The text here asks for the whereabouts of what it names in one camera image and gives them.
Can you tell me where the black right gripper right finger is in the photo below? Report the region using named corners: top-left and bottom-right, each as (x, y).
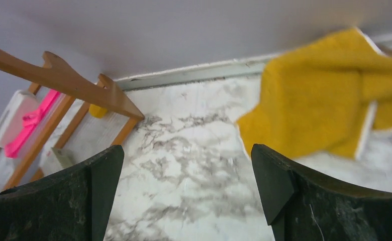
top-left (251, 144), bottom-right (392, 240)

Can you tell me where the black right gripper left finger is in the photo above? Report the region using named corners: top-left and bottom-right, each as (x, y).
top-left (0, 145), bottom-right (124, 240)

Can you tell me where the yellow towel white trim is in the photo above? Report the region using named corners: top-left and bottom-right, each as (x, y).
top-left (237, 28), bottom-right (392, 159)

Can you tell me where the small green staples box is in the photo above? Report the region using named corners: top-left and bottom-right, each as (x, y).
top-left (39, 148), bottom-right (74, 176)

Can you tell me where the pink plastic tool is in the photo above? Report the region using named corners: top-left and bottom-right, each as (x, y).
top-left (4, 89), bottom-right (61, 158)

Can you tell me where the yellow object on shelf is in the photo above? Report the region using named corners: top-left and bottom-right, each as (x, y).
top-left (88, 104), bottom-right (108, 118)

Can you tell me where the wooden shelf rack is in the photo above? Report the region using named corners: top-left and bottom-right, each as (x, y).
top-left (0, 49), bottom-right (144, 192)

